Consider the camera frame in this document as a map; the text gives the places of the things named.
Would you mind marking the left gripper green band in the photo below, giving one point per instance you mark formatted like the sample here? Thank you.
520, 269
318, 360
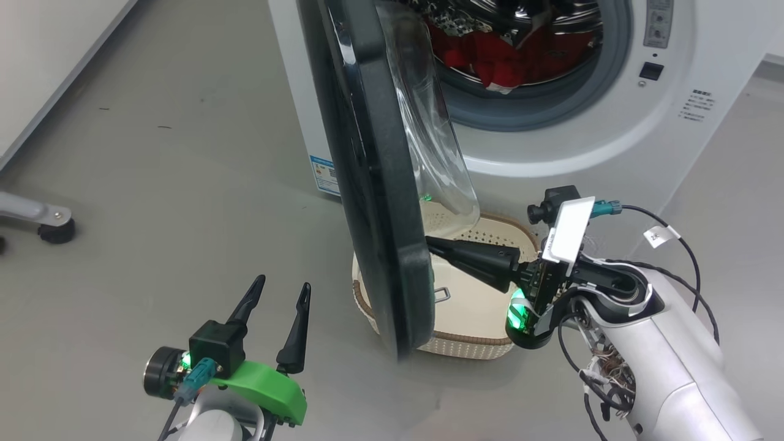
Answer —
269, 392

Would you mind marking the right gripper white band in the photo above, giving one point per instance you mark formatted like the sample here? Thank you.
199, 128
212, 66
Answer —
539, 294

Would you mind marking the dark grey glass washer door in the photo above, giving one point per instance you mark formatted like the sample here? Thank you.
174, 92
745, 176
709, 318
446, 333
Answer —
367, 184

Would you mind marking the red garment with white trim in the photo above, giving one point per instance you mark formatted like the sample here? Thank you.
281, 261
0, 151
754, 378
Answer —
508, 58

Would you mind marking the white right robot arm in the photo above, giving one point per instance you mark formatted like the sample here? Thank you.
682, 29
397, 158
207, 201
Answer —
661, 367

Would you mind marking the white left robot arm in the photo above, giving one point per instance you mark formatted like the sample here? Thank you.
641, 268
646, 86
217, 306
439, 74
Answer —
220, 425

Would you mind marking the cream perforated laundry basket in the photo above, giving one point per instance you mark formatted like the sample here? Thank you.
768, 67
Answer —
465, 306

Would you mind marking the white front-load washing machine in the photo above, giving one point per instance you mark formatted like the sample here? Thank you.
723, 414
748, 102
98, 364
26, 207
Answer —
612, 141

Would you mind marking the blue energy label sticker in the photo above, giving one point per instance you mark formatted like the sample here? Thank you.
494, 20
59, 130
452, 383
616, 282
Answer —
323, 174

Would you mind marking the grey stand leg black foot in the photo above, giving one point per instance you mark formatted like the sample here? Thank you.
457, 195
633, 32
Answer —
55, 231

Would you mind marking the grey warning label sticker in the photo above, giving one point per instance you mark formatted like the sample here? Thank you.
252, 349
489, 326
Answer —
658, 24

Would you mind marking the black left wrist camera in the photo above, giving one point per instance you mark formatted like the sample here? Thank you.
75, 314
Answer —
217, 346

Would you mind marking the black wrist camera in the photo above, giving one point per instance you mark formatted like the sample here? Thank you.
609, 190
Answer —
557, 199
217, 346

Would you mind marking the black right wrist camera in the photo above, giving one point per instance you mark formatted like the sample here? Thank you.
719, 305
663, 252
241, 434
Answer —
557, 199

